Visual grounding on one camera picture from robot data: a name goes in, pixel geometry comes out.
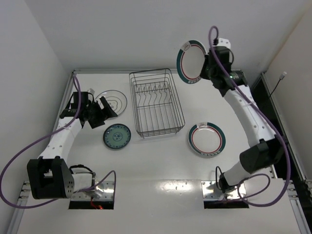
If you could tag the aluminium frame rail right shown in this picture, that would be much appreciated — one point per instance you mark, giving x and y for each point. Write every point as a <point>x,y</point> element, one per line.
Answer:
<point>301,185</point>

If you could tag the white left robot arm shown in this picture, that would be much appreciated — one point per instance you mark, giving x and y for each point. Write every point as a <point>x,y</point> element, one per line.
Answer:
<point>49,175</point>

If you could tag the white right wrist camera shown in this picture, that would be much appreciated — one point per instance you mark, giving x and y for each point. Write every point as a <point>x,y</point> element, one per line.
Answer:
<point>224,43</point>

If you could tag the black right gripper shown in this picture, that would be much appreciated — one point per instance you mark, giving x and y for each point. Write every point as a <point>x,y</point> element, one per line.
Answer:
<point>208,68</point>

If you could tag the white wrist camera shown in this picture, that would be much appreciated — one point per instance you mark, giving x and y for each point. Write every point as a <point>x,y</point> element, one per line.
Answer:
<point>91,91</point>
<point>224,43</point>

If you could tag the grey wire dish rack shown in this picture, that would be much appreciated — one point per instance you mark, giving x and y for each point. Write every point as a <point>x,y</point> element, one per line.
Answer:
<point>156,106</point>

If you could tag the blue floral green plate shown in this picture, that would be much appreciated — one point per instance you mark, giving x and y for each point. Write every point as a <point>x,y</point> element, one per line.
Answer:
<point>117,136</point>

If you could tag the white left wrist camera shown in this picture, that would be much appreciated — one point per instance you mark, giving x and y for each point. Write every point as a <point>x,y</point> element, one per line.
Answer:
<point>91,91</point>

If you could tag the white plate with teal rim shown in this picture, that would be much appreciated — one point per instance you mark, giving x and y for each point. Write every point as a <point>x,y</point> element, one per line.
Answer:
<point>116,99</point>

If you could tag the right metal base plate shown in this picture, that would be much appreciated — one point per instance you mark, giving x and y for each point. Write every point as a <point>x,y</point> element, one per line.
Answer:
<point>212,193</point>

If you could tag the metal base plate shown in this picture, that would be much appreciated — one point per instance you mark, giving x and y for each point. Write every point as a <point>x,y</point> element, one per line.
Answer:
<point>212,193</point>
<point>102,192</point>

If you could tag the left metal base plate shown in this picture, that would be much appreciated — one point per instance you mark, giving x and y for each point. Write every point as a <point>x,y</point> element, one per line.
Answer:
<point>102,192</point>

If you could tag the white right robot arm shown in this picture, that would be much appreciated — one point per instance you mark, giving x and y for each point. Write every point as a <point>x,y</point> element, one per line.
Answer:
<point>266,145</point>

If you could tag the green red rimmed plate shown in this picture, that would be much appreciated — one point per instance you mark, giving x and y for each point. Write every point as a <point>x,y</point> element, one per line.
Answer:
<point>190,60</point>
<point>206,139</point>

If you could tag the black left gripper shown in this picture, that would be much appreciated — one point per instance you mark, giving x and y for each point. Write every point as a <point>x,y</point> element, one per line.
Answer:
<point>98,115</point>

